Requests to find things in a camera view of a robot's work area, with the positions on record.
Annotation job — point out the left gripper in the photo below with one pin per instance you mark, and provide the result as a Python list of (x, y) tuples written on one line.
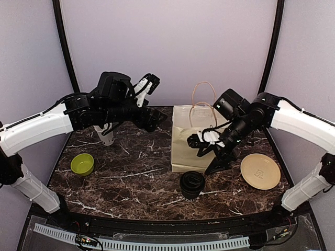
[(153, 121)]

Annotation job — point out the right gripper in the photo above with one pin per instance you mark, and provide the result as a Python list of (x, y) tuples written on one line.
[(221, 155)]

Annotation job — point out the black coffee cup lid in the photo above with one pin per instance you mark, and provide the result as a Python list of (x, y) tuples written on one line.
[(192, 180)]

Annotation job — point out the black paper coffee cup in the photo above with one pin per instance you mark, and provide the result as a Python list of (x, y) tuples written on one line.
[(191, 194)]

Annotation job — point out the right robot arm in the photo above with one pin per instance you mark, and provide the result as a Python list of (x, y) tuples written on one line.
[(268, 110)]

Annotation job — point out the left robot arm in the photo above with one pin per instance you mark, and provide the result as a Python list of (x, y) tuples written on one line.
[(114, 101)]

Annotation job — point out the white cup of straws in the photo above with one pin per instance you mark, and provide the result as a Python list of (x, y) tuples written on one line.
[(105, 134)]

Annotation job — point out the beige plate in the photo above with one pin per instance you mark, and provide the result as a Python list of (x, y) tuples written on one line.
[(260, 171)]

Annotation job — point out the green bowl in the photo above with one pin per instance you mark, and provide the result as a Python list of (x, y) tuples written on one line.
[(82, 164)]

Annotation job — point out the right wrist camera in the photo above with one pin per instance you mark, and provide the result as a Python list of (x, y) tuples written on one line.
[(204, 139)]

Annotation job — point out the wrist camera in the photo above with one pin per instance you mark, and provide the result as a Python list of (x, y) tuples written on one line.
[(204, 139), (146, 86)]

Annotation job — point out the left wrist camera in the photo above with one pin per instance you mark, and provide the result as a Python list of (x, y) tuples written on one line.
[(146, 86)]

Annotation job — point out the black front rail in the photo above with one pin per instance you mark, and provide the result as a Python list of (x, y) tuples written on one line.
[(84, 223)]

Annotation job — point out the right black frame post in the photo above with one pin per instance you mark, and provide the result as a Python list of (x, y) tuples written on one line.
[(273, 45)]

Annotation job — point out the black frame post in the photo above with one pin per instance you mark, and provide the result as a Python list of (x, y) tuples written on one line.
[(273, 45), (64, 45)]

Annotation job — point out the white cable duct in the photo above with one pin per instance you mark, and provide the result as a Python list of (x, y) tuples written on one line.
[(142, 242)]

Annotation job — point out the left black frame post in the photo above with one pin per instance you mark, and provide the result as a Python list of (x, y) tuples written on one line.
[(64, 45)]

